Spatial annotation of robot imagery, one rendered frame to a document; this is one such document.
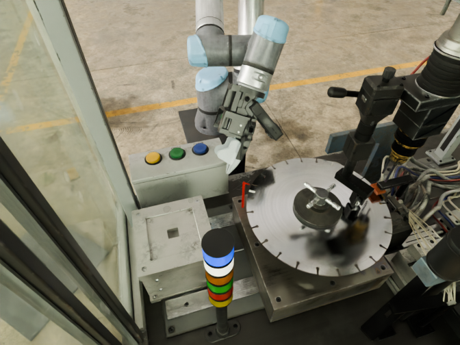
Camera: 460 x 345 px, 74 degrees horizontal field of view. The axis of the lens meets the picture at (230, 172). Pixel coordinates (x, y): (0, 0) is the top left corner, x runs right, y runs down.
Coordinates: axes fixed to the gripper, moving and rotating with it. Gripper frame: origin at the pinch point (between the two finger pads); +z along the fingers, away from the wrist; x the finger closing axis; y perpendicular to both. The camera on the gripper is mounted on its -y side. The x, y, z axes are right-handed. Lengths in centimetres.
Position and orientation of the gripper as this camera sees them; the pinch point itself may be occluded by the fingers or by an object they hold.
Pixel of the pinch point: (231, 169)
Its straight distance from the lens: 77.2
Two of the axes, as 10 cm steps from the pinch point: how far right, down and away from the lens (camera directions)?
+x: 2.4, 3.5, -9.1
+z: -3.2, 9.1, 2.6
